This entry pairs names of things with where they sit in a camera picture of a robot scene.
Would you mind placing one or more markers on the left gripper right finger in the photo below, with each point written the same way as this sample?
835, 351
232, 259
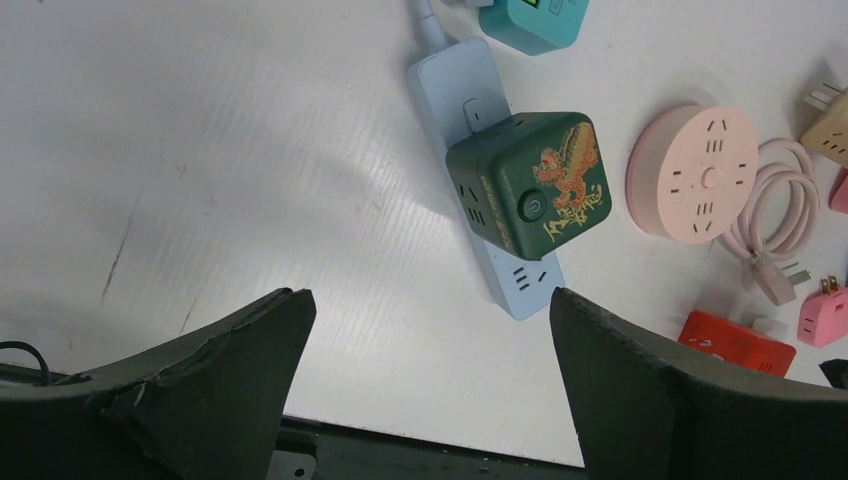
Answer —
647, 407

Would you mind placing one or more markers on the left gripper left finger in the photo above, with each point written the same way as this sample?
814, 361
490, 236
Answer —
205, 405

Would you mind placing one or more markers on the red small adapter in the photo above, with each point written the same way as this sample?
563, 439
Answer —
733, 343

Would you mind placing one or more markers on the pink square plug adapter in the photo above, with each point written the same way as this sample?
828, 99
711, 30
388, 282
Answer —
823, 317

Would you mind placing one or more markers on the pale pink round socket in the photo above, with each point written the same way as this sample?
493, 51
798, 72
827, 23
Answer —
691, 172

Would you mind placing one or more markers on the green patterned small adapter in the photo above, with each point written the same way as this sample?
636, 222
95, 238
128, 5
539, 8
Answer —
532, 182

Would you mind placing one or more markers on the yellow plug adapter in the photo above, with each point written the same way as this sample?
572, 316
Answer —
827, 135

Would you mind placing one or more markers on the white power strip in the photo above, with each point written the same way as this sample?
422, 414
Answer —
457, 91

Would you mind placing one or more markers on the teal power strip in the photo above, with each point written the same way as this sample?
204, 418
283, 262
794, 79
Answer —
534, 27

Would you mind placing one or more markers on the pink triangular power strip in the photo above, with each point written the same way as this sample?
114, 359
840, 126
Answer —
838, 199

